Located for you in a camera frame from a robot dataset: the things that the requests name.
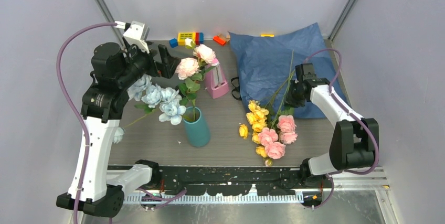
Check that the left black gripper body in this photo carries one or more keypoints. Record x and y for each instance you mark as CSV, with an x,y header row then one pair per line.
x,y
142,63

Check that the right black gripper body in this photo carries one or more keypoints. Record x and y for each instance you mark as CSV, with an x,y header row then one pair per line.
x,y
294,97

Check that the pink flower stem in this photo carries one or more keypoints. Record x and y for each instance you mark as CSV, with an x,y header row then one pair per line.
x,y
192,72
278,127

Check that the blue flower stem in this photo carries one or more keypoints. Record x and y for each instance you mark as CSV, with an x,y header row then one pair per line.
x,y
150,96

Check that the blue flower bouquet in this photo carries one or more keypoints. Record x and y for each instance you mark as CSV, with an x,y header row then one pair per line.
x,y
264,63

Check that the yellow flower stem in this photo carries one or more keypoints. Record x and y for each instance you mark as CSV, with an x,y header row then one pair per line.
x,y
254,113

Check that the black ribbon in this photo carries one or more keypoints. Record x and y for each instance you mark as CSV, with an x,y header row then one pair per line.
x,y
235,88

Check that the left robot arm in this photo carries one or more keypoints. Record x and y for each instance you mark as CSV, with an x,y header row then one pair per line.
x,y
114,71

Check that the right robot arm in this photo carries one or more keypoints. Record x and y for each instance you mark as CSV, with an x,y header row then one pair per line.
x,y
354,145

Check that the teal vase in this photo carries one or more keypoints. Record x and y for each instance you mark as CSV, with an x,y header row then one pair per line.
x,y
196,127

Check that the blue toy cube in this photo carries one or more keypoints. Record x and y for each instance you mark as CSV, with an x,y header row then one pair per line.
x,y
173,43

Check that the red blue toy block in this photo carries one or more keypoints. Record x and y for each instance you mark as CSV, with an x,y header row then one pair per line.
x,y
199,38

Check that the pink metronome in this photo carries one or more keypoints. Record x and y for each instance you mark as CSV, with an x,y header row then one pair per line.
x,y
215,80

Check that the orange red toy block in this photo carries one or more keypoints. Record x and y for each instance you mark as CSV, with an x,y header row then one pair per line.
x,y
219,40

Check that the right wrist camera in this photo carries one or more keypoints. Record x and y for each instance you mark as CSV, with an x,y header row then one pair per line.
x,y
305,71

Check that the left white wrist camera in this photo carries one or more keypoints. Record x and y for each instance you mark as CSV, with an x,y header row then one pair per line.
x,y
134,33

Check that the aluminium frame rail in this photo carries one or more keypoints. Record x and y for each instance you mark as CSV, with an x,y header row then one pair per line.
x,y
308,197

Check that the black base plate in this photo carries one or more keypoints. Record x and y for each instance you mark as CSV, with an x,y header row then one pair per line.
x,y
233,181

